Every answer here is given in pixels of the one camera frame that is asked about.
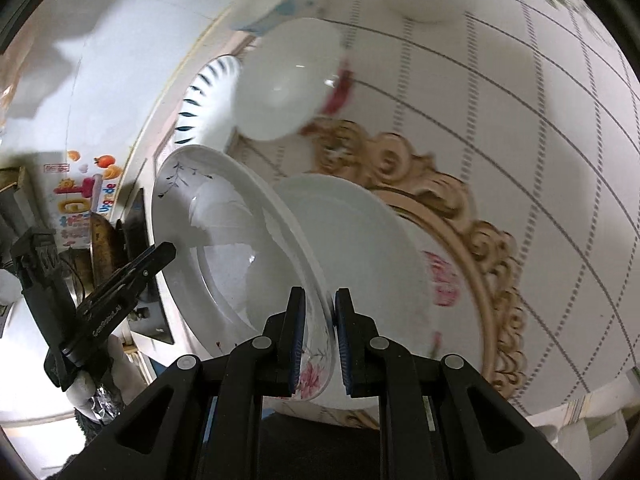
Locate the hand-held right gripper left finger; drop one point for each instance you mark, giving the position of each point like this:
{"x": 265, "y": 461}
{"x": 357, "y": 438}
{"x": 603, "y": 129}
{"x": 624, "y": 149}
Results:
{"x": 298, "y": 345}

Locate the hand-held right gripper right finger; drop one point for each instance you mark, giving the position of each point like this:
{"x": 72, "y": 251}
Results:
{"x": 343, "y": 345}

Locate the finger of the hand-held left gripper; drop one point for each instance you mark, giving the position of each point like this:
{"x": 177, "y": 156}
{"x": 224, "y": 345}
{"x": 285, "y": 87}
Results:
{"x": 130, "y": 280}

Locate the white plate with branch print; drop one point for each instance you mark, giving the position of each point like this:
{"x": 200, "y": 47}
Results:
{"x": 225, "y": 240}

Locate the white dish with blue strokes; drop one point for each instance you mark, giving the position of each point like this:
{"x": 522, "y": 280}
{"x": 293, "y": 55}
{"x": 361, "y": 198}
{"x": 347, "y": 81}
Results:
{"x": 210, "y": 105}

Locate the brown metal object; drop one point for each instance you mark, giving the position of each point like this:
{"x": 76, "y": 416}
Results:
{"x": 102, "y": 250}

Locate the white plate with red flower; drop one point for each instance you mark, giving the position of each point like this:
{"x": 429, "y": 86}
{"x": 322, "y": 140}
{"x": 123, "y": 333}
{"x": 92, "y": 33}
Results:
{"x": 360, "y": 260}

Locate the white bowl with red print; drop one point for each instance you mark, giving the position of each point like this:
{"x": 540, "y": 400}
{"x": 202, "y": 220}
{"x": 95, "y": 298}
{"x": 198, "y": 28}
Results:
{"x": 285, "y": 80}

